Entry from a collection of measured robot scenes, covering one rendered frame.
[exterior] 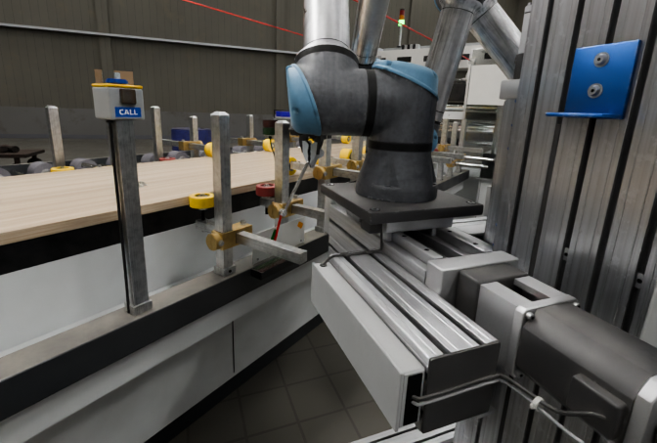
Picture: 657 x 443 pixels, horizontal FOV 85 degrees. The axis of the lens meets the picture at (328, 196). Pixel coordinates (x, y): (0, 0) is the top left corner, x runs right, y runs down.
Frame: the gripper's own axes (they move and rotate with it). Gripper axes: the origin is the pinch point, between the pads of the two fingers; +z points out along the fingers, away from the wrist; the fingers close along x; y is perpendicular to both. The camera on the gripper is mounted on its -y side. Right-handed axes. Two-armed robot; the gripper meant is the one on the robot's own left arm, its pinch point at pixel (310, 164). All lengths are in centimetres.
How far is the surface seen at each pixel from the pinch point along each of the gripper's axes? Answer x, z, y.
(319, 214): -6.6, 15.7, -2.8
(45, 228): 27, 12, -67
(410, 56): 84, -75, 277
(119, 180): 7, -2, -58
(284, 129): 6.0, -11.3, -6.4
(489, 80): -2, -47, 246
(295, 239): 5.3, 27.9, -0.3
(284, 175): 6.0, 3.9, -5.7
